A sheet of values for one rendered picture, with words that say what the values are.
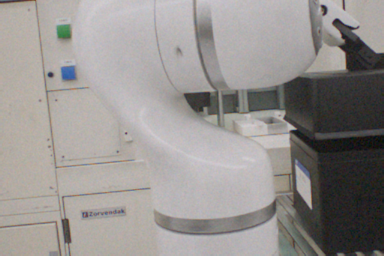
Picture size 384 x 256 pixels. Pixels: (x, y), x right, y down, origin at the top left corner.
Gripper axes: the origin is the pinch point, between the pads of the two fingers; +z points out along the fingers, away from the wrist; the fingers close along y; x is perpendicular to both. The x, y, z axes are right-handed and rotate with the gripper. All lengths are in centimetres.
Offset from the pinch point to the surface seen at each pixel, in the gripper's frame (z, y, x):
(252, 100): 4, 118, 19
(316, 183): 5.2, -11.6, 23.5
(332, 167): 4.5, -13.8, 19.7
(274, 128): 6, 48, 21
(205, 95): -15, 78, 29
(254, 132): 2, 47, 26
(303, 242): 12.0, -8.1, 33.2
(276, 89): 9, 117, 8
